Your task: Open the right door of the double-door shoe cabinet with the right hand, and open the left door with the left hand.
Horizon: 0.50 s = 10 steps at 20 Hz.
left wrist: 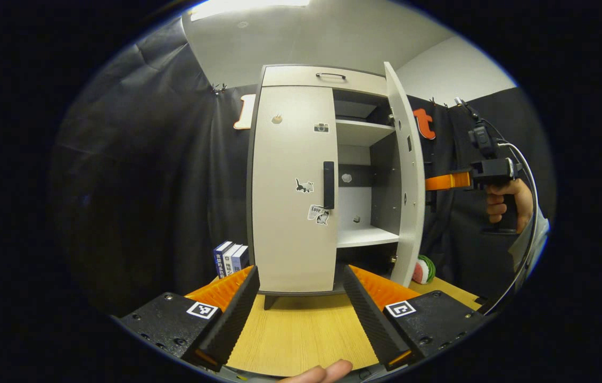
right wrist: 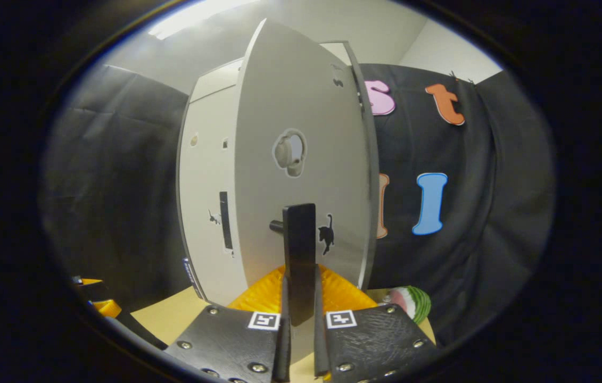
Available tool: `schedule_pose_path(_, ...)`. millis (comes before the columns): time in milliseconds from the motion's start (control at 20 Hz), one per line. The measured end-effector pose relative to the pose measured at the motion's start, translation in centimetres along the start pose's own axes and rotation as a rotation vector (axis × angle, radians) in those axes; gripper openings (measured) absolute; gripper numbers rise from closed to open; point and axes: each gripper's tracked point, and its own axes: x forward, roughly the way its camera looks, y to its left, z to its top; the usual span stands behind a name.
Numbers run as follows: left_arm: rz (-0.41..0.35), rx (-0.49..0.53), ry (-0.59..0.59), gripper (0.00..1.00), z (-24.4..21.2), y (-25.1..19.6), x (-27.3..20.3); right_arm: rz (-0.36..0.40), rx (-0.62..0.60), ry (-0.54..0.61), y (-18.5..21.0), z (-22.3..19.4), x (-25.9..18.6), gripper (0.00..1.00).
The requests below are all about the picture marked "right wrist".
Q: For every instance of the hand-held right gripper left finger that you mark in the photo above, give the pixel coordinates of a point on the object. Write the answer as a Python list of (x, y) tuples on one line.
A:
[(282, 340)]

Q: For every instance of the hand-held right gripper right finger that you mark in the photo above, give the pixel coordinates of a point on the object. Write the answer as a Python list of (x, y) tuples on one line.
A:
[(319, 340)]

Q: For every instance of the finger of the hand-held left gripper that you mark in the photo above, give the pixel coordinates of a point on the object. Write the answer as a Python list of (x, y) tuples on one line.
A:
[(96, 291), (135, 327)]

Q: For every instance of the white camera-sticker cabinet door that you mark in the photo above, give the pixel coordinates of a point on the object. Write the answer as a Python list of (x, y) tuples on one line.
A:
[(202, 186)]

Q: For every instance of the grey white shoe cabinet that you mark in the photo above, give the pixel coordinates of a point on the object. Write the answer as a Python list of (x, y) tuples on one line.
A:
[(374, 170)]

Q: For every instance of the white headphone-sticker cabinet door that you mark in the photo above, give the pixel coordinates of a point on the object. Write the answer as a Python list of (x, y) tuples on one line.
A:
[(279, 106)]

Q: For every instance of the watermelon slice toy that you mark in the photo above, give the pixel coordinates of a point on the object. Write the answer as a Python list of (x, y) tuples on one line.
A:
[(412, 304)]

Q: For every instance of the black backdrop cloth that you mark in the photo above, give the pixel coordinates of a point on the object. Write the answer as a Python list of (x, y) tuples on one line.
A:
[(492, 213)]

